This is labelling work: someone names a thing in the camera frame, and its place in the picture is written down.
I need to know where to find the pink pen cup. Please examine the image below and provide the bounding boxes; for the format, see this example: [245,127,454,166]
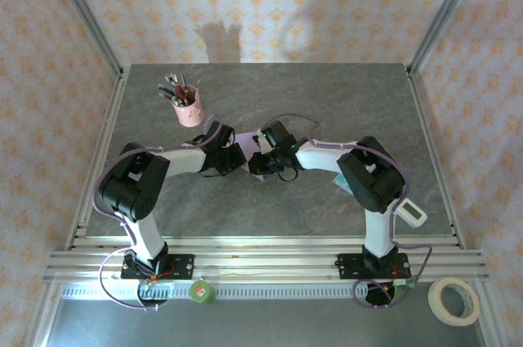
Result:
[175,84,205,128]

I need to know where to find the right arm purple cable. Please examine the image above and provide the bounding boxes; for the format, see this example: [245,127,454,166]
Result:
[261,113,434,309]

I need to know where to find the purple paper sheet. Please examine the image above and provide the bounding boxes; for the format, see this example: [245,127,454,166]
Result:
[235,131,273,182]

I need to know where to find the teal illustrated card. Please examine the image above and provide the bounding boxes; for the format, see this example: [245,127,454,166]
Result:
[333,173,353,195]

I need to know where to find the slotted cable duct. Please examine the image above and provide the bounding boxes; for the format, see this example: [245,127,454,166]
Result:
[60,284,409,300]

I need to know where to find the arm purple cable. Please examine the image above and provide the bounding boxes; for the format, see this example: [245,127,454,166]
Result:
[92,113,224,311]
[261,113,434,309]

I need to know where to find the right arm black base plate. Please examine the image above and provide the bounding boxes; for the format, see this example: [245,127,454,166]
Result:
[335,252,412,281]

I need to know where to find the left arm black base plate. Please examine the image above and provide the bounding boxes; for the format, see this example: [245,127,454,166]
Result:
[121,254,195,282]

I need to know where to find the aluminium corner post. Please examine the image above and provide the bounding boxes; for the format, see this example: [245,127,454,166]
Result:
[43,0,126,78]
[406,0,487,78]

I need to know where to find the aluminium side rail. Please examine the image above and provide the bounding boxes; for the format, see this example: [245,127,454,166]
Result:
[406,69,467,250]
[65,69,132,250]

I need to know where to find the white masking tape roll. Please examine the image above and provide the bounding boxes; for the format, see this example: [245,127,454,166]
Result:
[427,277,481,327]

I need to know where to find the aluminium mounting rail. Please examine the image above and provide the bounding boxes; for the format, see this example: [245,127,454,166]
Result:
[42,235,490,284]

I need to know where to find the white digital timer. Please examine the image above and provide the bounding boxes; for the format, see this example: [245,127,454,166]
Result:
[398,198,428,229]

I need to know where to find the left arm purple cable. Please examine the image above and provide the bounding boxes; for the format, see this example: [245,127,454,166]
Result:
[92,113,224,311]

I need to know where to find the green tape roll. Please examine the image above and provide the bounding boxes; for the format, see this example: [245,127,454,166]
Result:
[188,279,217,305]

